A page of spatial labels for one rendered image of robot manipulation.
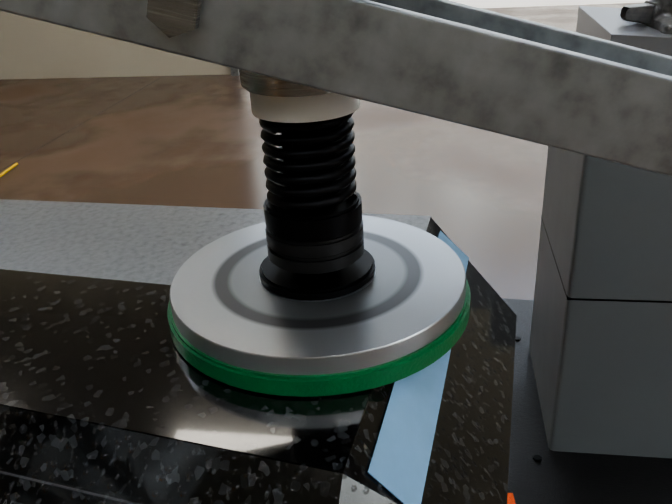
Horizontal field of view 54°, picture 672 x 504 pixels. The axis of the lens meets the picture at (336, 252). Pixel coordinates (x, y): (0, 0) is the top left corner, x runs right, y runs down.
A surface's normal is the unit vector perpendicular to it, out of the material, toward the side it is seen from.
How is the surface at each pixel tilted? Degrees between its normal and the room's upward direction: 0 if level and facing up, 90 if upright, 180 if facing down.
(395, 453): 44
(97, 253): 0
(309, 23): 90
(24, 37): 90
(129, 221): 0
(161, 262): 0
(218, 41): 90
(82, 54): 90
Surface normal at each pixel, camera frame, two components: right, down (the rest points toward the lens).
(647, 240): -0.14, 0.45
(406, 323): -0.05, -0.89
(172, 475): -0.25, -0.32
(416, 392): 0.63, -0.59
